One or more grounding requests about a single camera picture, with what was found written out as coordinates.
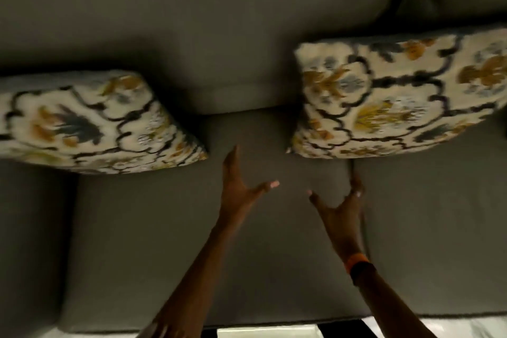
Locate floral patterned throw pillow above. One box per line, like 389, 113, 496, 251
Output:
0, 69, 209, 175
286, 29, 507, 160

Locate person's right hand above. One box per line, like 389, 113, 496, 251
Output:
308, 172, 367, 258

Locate person's right forearm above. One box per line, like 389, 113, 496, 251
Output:
354, 267, 438, 338

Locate person's left forearm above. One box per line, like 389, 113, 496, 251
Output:
137, 218, 242, 338

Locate person's left hand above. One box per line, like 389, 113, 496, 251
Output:
218, 145, 280, 228

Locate grey sofa seat cushion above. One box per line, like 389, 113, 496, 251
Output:
350, 112, 507, 318
59, 106, 371, 334

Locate orange and black wristband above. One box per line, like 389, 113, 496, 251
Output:
345, 253, 376, 286

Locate grey fabric sofa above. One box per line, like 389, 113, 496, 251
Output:
0, 0, 507, 334

